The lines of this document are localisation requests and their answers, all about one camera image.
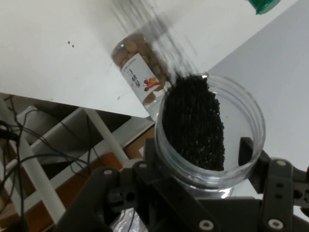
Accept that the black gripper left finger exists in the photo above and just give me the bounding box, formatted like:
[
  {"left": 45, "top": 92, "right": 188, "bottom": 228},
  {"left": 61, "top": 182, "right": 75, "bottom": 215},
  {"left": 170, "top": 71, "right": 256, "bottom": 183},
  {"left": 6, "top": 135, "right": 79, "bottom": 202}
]
[{"left": 55, "top": 139, "right": 222, "bottom": 232}]

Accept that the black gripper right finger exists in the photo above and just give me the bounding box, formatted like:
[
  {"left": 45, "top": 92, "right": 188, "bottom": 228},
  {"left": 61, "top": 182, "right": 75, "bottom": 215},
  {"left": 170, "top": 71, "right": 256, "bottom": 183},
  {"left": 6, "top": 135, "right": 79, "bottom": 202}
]
[{"left": 239, "top": 137, "right": 309, "bottom": 232}]

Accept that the clear jar of black seeds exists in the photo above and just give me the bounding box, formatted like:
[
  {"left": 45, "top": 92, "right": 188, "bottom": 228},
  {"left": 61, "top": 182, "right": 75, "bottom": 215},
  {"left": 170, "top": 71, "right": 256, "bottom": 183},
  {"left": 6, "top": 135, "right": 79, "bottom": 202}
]
[{"left": 154, "top": 72, "right": 266, "bottom": 199}]

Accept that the white-lidded jar of nuts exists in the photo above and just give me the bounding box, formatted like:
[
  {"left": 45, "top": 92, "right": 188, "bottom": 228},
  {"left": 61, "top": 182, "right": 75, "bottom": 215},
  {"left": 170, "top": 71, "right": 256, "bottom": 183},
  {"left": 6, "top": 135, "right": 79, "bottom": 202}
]
[{"left": 111, "top": 33, "right": 172, "bottom": 121}]

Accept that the small green-capped spice bottle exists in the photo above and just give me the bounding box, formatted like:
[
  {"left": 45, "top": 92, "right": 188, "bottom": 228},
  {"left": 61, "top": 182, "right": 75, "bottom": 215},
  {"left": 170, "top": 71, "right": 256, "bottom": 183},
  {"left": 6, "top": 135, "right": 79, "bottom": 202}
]
[{"left": 248, "top": 0, "right": 281, "bottom": 15}]

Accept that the thin black cable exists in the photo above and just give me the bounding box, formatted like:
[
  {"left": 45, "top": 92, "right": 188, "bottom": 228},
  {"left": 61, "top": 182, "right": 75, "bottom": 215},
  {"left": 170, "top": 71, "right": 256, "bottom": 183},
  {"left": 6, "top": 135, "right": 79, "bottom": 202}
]
[
  {"left": 0, "top": 118, "right": 28, "bottom": 232},
  {"left": 9, "top": 108, "right": 102, "bottom": 170}
]

